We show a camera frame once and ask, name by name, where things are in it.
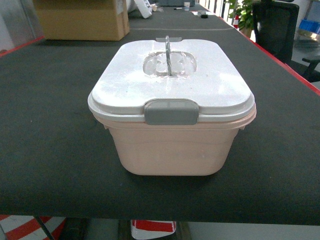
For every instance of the potted green plant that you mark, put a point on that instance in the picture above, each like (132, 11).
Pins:
(244, 10)

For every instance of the left red white bollard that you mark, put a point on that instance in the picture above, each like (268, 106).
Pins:
(24, 227)

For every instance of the black office chair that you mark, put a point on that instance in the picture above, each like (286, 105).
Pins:
(274, 25)

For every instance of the grey lid latch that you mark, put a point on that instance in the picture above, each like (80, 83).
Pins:
(170, 112)

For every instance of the pink plastic storage box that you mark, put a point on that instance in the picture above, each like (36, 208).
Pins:
(175, 150)

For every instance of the dark grey table mat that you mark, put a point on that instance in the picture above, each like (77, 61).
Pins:
(57, 160)

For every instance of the right red white bollard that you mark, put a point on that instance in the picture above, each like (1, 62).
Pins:
(151, 229)

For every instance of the red white bollard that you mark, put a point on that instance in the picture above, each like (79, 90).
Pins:
(24, 227)
(151, 229)

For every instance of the cardboard box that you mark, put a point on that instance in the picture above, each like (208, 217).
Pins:
(83, 20)

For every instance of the white paper cup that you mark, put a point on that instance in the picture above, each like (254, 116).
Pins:
(187, 6)

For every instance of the white box lid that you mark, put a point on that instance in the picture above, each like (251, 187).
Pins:
(195, 71)

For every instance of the blue bins on side rack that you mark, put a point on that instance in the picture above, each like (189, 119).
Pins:
(310, 26)

